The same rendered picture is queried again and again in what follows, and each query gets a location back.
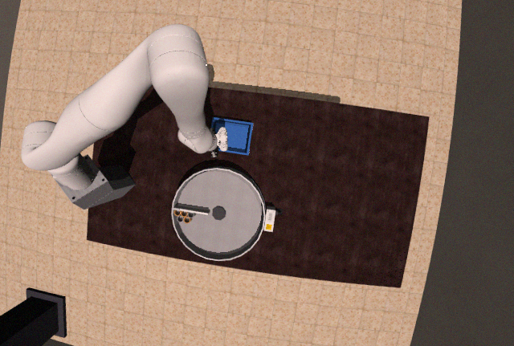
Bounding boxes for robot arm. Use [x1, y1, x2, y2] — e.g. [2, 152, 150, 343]
[21, 24, 228, 190]

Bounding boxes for blue open crate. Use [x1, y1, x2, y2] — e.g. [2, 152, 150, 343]
[211, 117, 254, 155]

